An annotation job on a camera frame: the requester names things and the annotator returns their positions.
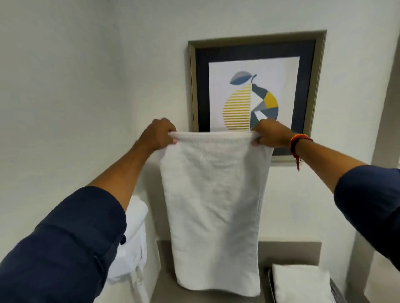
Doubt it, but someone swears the person's right hand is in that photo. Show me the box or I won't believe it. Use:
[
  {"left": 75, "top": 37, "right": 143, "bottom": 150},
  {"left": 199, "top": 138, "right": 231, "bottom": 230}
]
[{"left": 251, "top": 118, "right": 296, "bottom": 149}]

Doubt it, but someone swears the person's left hand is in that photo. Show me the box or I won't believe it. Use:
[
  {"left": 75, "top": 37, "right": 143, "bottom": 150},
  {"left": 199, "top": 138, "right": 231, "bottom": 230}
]
[{"left": 138, "top": 118, "right": 178, "bottom": 152}]

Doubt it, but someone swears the white towel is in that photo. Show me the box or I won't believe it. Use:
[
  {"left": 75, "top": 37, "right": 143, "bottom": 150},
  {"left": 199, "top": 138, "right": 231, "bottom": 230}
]
[
  {"left": 271, "top": 264, "right": 336, "bottom": 303},
  {"left": 160, "top": 131, "right": 274, "bottom": 297}
]

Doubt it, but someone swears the person's right forearm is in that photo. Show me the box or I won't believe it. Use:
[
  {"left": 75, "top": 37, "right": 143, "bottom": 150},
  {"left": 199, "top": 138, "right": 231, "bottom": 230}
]
[{"left": 292, "top": 136, "right": 400, "bottom": 271}]

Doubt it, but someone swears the person's left forearm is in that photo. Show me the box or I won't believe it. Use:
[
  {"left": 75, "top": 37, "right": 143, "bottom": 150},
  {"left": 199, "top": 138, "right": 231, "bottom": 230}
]
[{"left": 0, "top": 141, "right": 156, "bottom": 303}]

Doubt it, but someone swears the orange thread wristband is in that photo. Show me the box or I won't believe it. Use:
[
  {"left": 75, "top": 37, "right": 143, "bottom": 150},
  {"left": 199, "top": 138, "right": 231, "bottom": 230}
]
[{"left": 290, "top": 134, "right": 314, "bottom": 172}]

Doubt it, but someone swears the framed abstract fruit picture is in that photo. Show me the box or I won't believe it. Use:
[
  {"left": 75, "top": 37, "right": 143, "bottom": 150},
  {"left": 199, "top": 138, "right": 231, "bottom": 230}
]
[{"left": 188, "top": 30, "right": 328, "bottom": 167}]

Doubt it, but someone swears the folded white towel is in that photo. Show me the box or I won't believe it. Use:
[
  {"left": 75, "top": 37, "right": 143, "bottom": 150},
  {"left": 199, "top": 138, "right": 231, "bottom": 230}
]
[{"left": 271, "top": 264, "right": 336, "bottom": 303}]

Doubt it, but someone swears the white wall-mounted hair dryer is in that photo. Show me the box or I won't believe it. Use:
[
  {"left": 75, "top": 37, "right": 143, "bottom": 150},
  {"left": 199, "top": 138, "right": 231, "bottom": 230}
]
[{"left": 106, "top": 195, "right": 149, "bottom": 303}]

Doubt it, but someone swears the dark wire basket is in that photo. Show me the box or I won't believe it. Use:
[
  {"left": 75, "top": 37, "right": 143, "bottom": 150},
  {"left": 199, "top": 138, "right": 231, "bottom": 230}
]
[{"left": 267, "top": 268, "right": 348, "bottom": 303}]

